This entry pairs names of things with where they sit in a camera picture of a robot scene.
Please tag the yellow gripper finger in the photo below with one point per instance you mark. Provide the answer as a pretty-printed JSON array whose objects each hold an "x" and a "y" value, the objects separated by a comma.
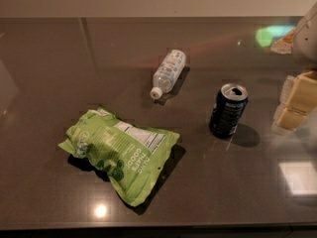
[
  {"x": 299, "y": 94},
  {"x": 286, "y": 121}
]

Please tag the blue pepsi can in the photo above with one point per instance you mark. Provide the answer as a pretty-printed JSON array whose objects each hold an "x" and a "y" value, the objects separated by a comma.
[{"x": 230, "y": 103}]

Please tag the green snack bag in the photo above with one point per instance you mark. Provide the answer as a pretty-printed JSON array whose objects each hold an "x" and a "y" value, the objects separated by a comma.
[{"x": 131, "y": 156}]

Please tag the clear plastic water bottle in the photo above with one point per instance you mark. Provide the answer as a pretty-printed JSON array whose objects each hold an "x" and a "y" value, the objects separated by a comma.
[{"x": 168, "y": 73}]

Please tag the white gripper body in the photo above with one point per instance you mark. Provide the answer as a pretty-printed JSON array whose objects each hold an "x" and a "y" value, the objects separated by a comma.
[{"x": 306, "y": 40}]

